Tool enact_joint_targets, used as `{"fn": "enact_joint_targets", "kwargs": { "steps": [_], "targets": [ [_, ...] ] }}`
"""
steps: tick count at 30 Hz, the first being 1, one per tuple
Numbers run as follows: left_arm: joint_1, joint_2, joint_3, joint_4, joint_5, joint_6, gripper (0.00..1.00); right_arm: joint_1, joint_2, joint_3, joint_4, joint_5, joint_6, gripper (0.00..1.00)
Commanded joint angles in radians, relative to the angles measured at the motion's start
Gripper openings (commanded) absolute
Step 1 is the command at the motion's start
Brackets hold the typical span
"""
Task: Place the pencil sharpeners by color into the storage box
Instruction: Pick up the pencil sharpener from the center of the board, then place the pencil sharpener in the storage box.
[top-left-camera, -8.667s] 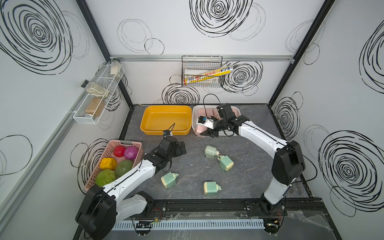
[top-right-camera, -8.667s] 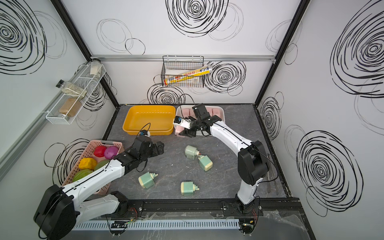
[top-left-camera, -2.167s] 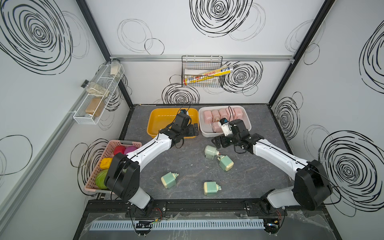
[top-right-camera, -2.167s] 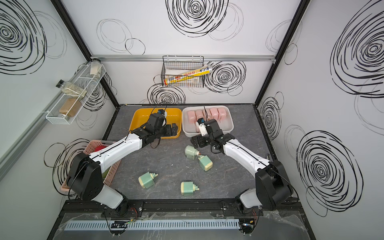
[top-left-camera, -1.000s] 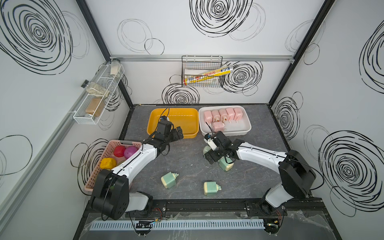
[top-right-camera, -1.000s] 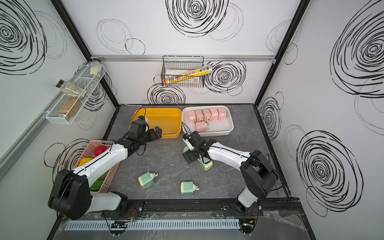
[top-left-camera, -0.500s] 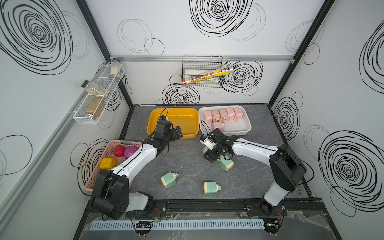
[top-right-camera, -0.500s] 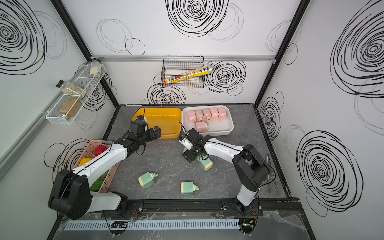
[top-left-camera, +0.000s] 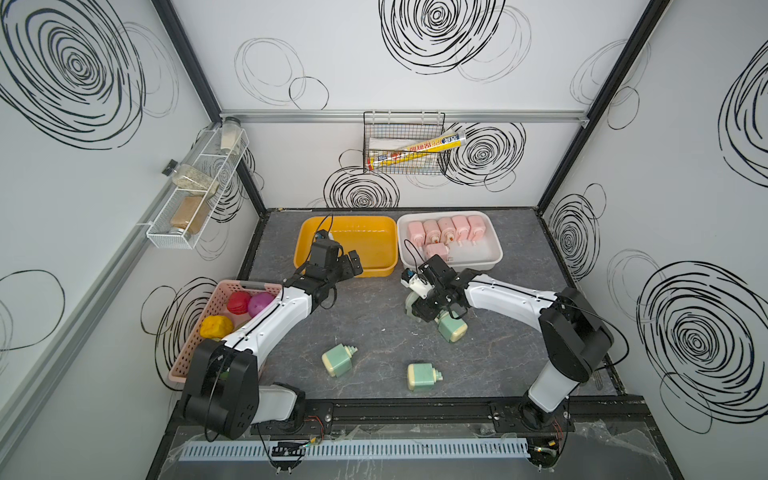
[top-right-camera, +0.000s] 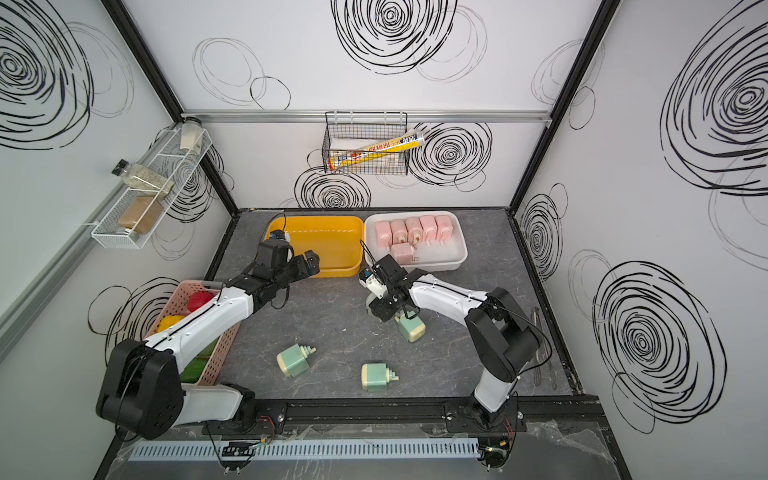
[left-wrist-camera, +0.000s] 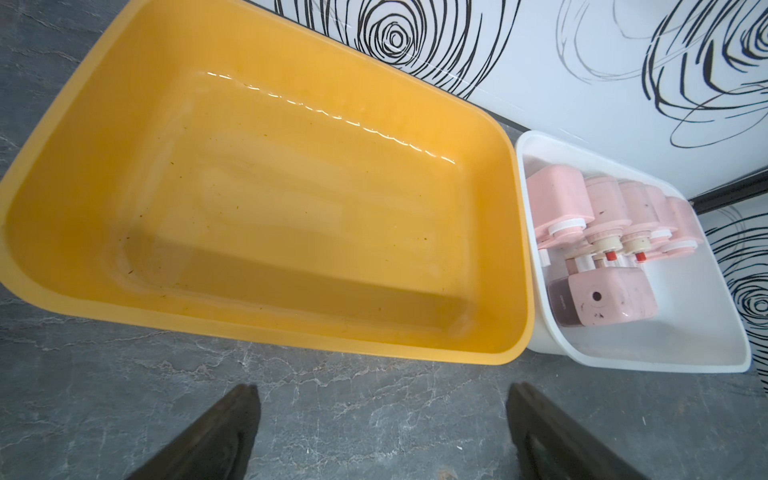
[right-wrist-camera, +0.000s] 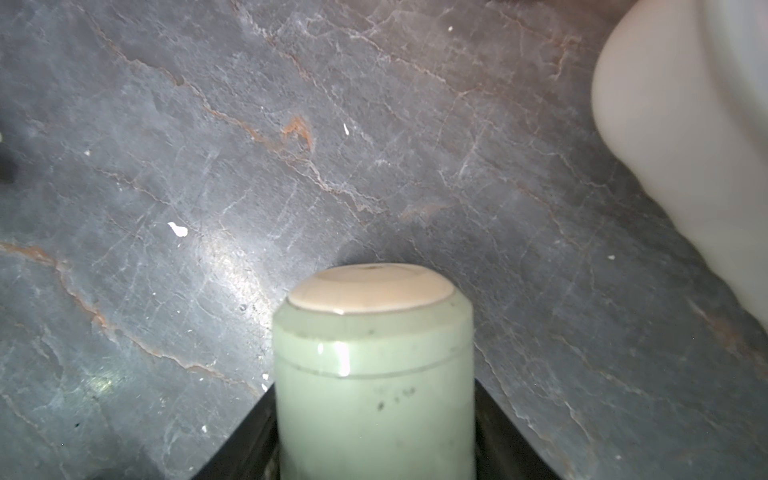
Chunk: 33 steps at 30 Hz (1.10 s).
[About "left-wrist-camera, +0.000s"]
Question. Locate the yellow plastic tray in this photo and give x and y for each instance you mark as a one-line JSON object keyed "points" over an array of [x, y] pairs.
{"points": [[214, 169]]}

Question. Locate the pink sharpener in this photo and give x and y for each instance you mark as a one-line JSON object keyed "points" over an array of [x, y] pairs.
{"points": [[688, 236], [644, 220], [560, 207], [602, 297], [611, 217], [667, 222]]}

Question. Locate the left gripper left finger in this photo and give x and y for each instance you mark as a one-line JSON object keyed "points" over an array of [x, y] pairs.
{"points": [[218, 445]]}

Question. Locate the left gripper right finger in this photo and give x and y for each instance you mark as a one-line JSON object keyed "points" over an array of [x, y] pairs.
{"points": [[552, 445]]}

